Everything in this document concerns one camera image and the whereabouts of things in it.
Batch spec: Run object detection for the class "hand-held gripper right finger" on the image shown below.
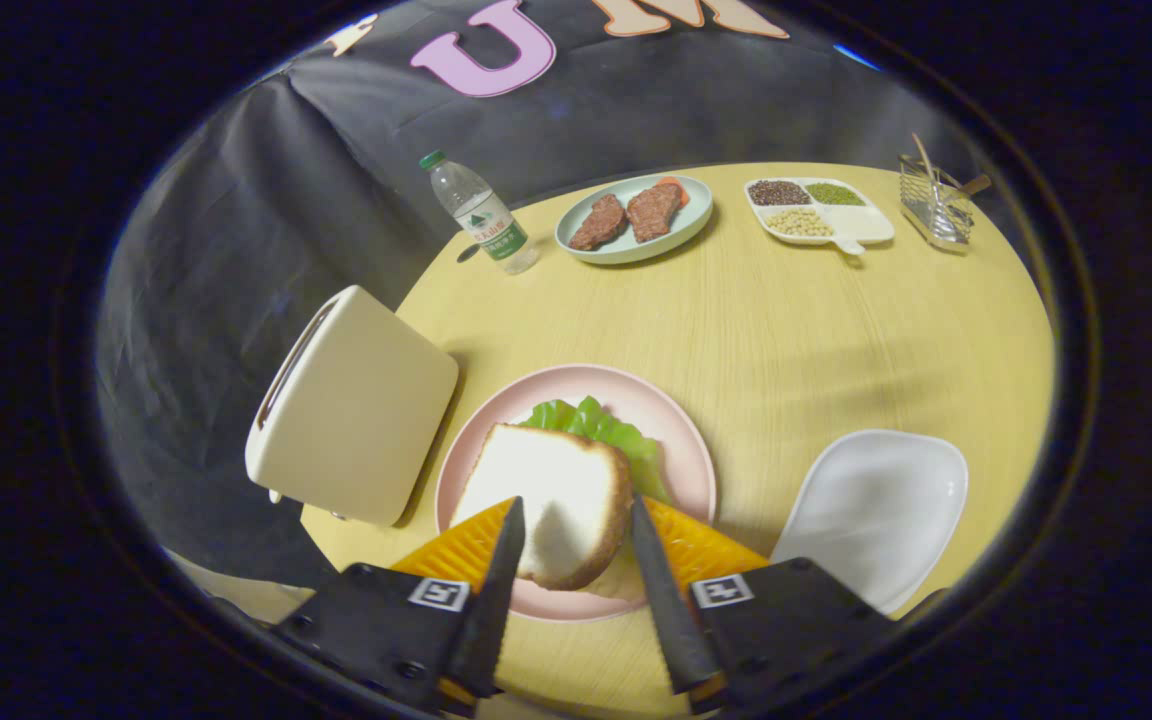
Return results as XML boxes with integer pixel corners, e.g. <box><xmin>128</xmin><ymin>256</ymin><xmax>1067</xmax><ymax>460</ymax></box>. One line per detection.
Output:
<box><xmin>629</xmin><ymin>493</ymin><xmax>902</xmax><ymax>713</ymax></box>

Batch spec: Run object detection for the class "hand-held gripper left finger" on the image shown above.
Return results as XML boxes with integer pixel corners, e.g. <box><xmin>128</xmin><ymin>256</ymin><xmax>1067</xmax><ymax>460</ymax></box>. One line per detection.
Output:
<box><xmin>271</xmin><ymin>496</ymin><xmax>527</xmax><ymax>716</ymax></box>

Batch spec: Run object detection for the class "crusted white bread slice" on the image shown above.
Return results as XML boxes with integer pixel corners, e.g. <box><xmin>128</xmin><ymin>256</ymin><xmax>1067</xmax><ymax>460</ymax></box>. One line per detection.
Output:
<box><xmin>449</xmin><ymin>423</ymin><xmax>634</xmax><ymax>591</ymax></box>

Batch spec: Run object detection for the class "green lettuce leaf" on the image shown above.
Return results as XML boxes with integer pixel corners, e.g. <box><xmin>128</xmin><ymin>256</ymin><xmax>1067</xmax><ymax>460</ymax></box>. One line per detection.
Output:
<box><xmin>519</xmin><ymin>396</ymin><xmax>672</xmax><ymax>504</ymax></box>

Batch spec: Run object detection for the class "pink round plate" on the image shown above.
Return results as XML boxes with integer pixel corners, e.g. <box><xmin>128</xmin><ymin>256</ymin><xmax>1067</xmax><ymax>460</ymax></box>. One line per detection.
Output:
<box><xmin>434</xmin><ymin>363</ymin><xmax>718</xmax><ymax>623</ymax></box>

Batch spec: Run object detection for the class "white plate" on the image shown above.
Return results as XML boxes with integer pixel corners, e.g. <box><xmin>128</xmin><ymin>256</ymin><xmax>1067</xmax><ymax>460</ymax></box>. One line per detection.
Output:
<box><xmin>769</xmin><ymin>429</ymin><xmax>969</xmax><ymax>616</ymax></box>

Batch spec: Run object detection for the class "white toaster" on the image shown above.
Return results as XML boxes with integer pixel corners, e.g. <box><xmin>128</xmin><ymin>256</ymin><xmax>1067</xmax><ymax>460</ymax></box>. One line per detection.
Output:
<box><xmin>244</xmin><ymin>285</ymin><xmax>460</xmax><ymax>528</ymax></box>

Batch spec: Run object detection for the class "person's beige jacket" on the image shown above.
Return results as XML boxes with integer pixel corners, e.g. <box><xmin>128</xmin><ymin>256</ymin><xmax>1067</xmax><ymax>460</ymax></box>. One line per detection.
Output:
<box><xmin>166</xmin><ymin>548</ymin><xmax>337</xmax><ymax>631</ymax></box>

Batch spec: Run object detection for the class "clear water bottle green cap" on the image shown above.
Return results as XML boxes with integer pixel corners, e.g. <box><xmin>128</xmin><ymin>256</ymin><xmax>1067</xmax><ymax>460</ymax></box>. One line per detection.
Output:
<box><xmin>419</xmin><ymin>150</ymin><xmax>541</xmax><ymax>276</ymax></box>

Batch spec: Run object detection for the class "brown meat piece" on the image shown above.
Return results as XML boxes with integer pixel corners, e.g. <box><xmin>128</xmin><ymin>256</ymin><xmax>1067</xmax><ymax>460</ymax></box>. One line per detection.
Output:
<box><xmin>568</xmin><ymin>194</ymin><xmax>628</xmax><ymax>252</ymax></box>
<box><xmin>626</xmin><ymin>182</ymin><xmax>685</xmax><ymax>244</ymax></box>

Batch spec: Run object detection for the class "pale green oval plate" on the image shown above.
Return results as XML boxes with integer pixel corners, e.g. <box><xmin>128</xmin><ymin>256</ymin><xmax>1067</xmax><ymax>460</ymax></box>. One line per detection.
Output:
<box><xmin>554</xmin><ymin>174</ymin><xmax>714</xmax><ymax>266</ymax></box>

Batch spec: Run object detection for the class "pile of yellow beans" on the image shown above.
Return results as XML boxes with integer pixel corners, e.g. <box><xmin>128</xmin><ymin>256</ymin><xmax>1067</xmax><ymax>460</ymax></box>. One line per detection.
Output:
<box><xmin>764</xmin><ymin>207</ymin><xmax>834</xmax><ymax>238</ymax></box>

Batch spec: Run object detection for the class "pile of dark beans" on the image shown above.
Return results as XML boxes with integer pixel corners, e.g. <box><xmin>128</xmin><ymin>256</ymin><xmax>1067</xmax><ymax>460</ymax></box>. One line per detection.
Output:
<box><xmin>747</xmin><ymin>180</ymin><xmax>813</xmax><ymax>207</ymax></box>

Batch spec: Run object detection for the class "white divided dish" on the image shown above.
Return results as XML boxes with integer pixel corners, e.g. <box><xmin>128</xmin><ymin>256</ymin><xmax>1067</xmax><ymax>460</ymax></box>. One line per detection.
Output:
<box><xmin>744</xmin><ymin>177</ymin><xmax>896</xmax><ymax>256</ymax></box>

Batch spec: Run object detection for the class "clear utensil holder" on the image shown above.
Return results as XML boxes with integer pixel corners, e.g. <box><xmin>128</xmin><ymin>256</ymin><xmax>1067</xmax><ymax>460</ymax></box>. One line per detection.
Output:
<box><xmin>898</xmin><ymin>133</ymin><xmax>993</xmax><ymax>253</ymax></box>

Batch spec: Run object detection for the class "black backdrop cloth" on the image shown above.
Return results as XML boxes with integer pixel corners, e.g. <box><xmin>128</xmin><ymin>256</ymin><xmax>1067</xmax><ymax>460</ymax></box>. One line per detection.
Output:
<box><xmin>96</xmin><ymin>0</ymin><xmax>1027</xmax><ymax>591</ymax></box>

